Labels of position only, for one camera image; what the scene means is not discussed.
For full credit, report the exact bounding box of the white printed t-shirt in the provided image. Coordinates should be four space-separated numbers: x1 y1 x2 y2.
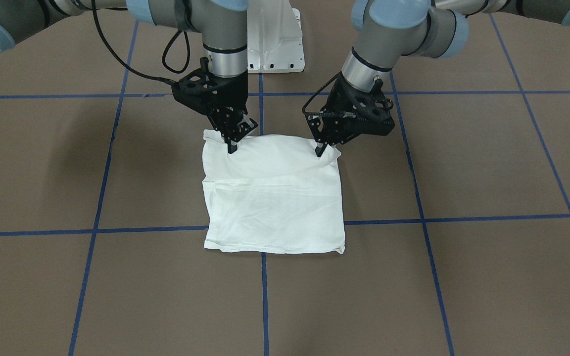
202 130 345 254

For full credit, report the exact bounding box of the white metal base plate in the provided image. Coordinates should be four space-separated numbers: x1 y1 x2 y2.
247 0 305 74

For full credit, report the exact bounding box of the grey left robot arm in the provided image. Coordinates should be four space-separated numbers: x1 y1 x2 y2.
302 0 570 156

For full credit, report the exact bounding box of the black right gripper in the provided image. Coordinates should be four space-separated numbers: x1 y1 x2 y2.
172 57 258 154

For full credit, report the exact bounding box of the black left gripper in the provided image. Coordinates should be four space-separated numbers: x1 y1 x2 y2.
304 74 394 157

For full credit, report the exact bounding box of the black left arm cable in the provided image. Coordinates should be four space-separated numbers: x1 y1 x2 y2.
302 72 341 117

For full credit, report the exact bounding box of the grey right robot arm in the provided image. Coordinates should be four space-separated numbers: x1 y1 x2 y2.
0 0 257 154

